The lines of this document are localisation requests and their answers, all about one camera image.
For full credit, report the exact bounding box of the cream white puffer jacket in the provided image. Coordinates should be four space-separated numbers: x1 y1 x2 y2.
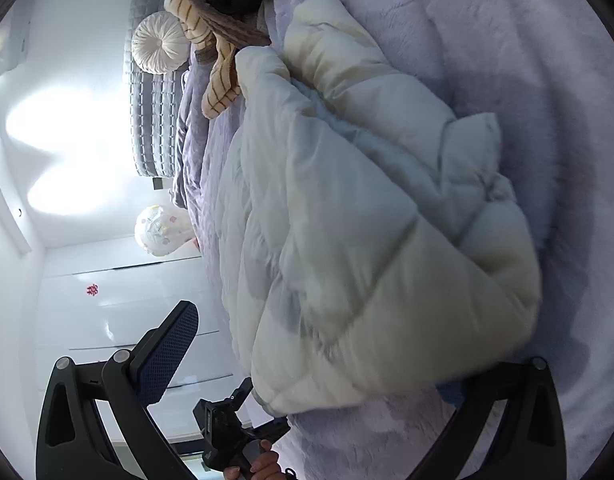
214 0 541 415

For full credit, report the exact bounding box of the left hand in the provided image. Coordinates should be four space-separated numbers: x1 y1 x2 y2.
249 440 285 480

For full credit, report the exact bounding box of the white wall air conditioner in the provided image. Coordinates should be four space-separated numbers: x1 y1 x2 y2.
0 0 36 76

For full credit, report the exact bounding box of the round white pleated cushion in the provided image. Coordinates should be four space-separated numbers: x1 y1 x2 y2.
130 11 190 75

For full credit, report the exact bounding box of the beige striped knit sweater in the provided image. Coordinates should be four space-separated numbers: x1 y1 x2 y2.
164 0 271 119

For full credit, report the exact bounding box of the lavender fleece bed blanket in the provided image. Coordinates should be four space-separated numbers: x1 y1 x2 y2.
175 0 614 479

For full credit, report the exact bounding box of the white patterned plush pillow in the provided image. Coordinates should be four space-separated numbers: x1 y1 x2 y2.
134 205 200 257

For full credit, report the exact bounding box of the white drawer cabinet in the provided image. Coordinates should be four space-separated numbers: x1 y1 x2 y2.
35 237 243 441

